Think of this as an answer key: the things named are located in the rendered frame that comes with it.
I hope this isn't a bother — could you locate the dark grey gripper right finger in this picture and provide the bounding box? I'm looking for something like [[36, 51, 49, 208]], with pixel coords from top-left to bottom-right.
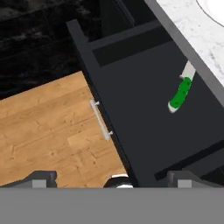
[[166, 170, 224, 189]]

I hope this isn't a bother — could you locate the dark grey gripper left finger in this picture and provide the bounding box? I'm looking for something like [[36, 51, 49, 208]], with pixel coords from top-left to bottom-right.
[[0, 171, 58, 189]]

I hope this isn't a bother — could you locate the black open drawer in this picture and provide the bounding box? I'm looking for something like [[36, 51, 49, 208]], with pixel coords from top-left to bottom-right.
[[66, 18, 224, 188]]

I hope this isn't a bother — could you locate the white plate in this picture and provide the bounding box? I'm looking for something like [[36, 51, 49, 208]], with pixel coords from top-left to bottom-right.
[[195, 0, 224, 28]]

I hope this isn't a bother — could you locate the black and white round object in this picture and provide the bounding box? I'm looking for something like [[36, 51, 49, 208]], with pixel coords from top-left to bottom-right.
[[103, 173, 135, 189]]

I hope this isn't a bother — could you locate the silver drawer handle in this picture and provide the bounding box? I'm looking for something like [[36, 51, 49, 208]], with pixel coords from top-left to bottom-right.
[[88, 99, 114, 142]]

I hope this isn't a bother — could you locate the green handled knife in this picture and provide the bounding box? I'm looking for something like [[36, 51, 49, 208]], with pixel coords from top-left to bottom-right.
[[167, 60, 197, 114]]

